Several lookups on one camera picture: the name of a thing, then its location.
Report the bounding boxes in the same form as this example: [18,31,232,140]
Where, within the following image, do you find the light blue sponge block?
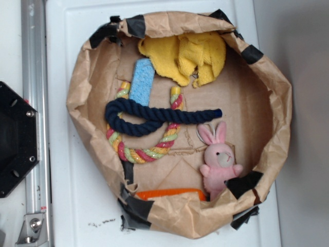
[129,58,155,107]

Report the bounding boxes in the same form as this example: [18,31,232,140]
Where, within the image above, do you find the orange plastic toy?
[136,188,207,201]

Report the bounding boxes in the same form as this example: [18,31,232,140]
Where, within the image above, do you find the multicolour striped rope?
[106,81,185,164]

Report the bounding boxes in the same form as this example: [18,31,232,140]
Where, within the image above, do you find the metal corner bracket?
[15,213,50,247]

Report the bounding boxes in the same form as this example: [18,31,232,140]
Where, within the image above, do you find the yellow towel cloth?
[138,31,227,88]

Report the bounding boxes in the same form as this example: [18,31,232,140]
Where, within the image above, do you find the brown paper bag bin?
[66,10,292,239]

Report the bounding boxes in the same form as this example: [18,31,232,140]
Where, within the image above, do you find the dark blue rope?
[104,99,223,137]

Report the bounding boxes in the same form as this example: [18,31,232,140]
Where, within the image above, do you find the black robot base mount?
[1,82,39,198]

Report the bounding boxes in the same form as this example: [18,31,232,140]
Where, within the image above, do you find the white tray board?
[46,1,281,246]

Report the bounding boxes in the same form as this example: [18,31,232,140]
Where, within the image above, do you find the pink plush bunny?
[197,121,243,201]

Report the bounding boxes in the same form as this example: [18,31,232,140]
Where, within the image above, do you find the aluminium extrusion rail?
[21,1,53,246]

